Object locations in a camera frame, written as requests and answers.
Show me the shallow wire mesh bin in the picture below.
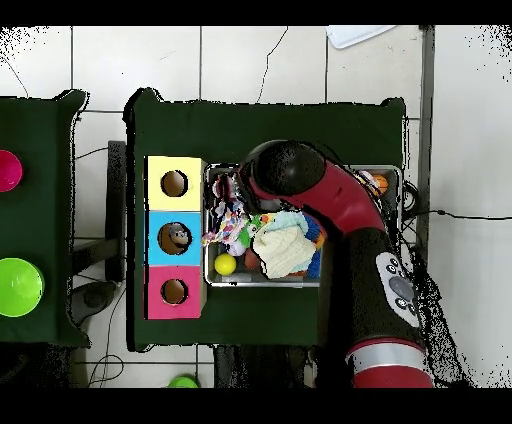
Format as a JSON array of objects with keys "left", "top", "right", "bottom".
[{"left": 203, "top": 162, "right": 402, "bottom": 288}]

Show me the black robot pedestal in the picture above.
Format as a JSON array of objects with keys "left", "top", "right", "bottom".
[{"left": 213, "top": 345, "right": 317, "bottom": 388}]

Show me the pink bowl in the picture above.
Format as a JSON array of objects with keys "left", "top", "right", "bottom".
[{"left": 0, "top": 149, "right": 24, "bottom": 193}]

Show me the lime green bowl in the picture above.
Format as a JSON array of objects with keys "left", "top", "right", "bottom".
[
  {"left": 167, "top": 374, "right": 200, "bottom": 388},
  {"left": 0, "top": 257, "right": 45, "bottom": 318}
]

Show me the black cable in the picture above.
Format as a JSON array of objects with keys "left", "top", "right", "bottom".
[{"left": 403, "top": 208, "right": 512, "bottom": 221}]

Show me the white tray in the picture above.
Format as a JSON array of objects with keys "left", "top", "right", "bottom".
[{"left": 325, "top": 25, "right": 397, "bottom": 50}]

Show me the dark green side table cloth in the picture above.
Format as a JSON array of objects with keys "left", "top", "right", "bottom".
[{"left": 0, "top": 89, "right": 91, "bottom": 347}]

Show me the green spiky toy with eyes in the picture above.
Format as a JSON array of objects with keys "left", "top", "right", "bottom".
[{"left": 237, "top": 217, "right": 263, "bottom": 247}]

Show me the mint waffle cloth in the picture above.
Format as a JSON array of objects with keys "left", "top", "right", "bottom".
[{"left": 265, "top": 210, "right": 310, "bottom": 235}]

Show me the cream waffle cloth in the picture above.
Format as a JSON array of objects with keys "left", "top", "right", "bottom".
[{"left": 252, "top": 225, "right": 317, "bottom": 280}]

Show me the smooth yellow ball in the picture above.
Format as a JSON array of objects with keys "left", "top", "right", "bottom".
[{"left": 213, "top": 253, "right": 238, "bottom": 277}]

